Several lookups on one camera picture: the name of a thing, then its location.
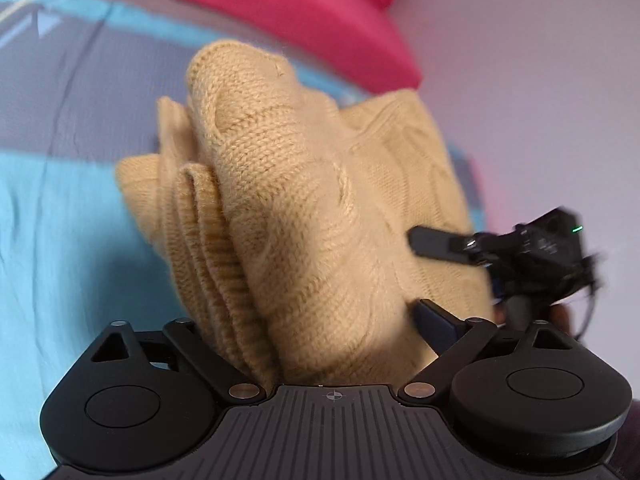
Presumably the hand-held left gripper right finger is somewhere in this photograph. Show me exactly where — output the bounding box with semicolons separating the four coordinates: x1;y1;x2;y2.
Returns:
398;299;583;404

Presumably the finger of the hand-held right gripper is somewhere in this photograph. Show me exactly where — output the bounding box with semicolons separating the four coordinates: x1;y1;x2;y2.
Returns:
406;225;482;264

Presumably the red bed sheet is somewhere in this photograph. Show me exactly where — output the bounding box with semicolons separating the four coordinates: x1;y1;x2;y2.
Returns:
67;0;423;96

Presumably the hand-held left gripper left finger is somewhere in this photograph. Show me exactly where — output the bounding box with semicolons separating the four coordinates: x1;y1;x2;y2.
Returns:
89;317;267;404

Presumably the tan cable knit sweater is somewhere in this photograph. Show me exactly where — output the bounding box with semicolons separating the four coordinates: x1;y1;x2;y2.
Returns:
115;40;495;397

